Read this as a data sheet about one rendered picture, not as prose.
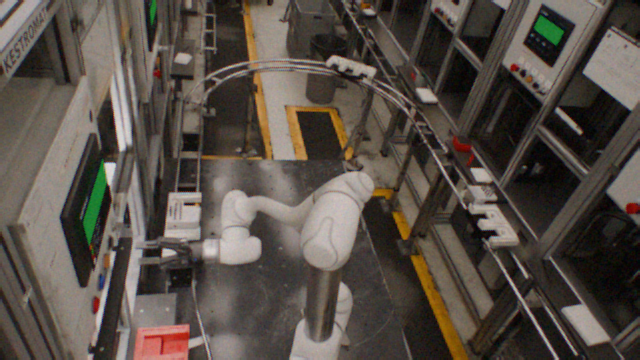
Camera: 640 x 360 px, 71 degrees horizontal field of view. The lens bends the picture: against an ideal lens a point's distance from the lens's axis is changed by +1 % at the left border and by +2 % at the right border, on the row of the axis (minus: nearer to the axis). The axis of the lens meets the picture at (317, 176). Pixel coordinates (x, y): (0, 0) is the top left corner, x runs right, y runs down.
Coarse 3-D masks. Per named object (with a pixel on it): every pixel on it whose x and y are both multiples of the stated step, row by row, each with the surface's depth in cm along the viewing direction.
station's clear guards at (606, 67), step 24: (600, 0) 182; (624, 0) 172; (600, 48) 181; (624, 48) 171; (504, 72) 249; (576, 72) 194; (600, 72) 181; (624, 72) 171; (504, 96) 241; (528, 96) 263; (576, 96) 194; (600, 96) 182; (624, 96) 171; (480, 120) 262; (504, 120) 241; (528, 120) 223; (552, 120) 207; (576, 120) 194; (600, 120) 182; (624, 120) 171; (480, 144) 262; (504, 144) 240; (576, 144) 194; (600, 144) 182; (504, 168) 240
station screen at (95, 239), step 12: (96, 168) 89; (96, 180) 89; (108, 180) 99; (108, 192) 100; (84, 204) 81; (108, 204) 100; (84, 216) 81; (108, 216) 100; (84, 228) 81; (96, 228) 90; (96, 240) 90; (96, 252) 90; (96, 264) 90
